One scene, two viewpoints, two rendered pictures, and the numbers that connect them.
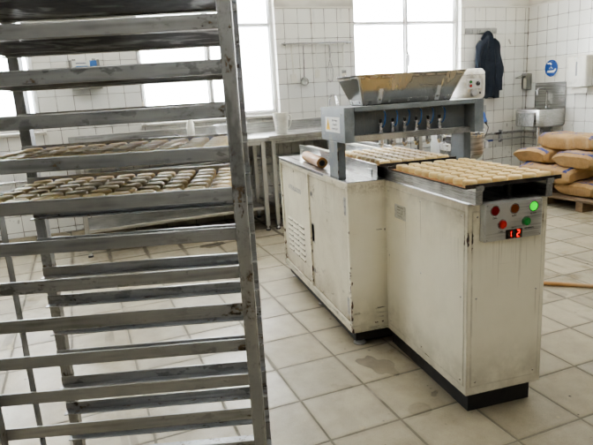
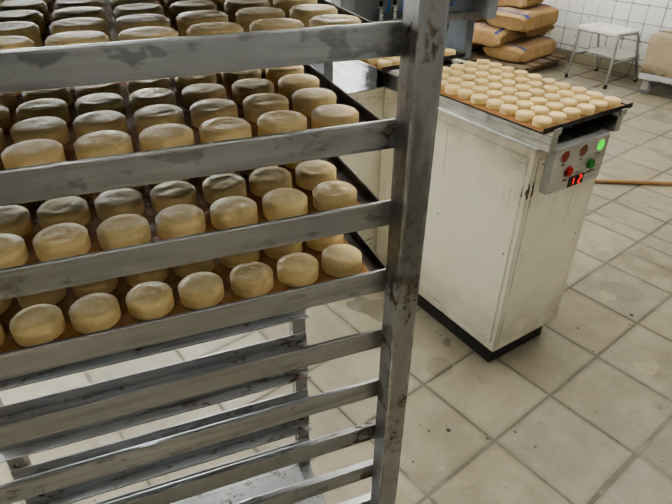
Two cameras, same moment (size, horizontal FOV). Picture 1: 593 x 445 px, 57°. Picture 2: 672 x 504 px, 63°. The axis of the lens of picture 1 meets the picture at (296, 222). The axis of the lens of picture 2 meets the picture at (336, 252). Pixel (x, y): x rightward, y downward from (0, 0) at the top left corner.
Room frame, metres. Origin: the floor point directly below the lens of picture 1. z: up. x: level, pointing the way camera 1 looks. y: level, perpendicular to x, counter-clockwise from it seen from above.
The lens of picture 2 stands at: (0.71, 0.35, 1.43)
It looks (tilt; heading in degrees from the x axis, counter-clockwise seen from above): 33 degrees down; 342
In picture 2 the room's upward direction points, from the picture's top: straight up
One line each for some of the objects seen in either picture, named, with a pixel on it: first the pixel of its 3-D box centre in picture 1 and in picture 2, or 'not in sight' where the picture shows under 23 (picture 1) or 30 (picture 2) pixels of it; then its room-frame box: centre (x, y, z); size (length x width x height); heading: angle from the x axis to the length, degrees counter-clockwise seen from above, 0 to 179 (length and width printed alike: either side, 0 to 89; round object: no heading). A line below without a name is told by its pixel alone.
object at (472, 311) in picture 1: (455, 274); (470, 208); (2.27, -0.68, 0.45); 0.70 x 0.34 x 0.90; 15
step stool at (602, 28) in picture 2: not in sight; (606, 53); (4.80, -3.48, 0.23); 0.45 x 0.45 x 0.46; 13
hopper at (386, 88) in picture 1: (400, 87); not in sight; (2.76, -0.55, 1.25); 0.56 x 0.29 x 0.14; 105
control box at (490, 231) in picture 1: (511, 219); (574, 162); (1.92, -0.77, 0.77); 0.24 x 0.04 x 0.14; 105
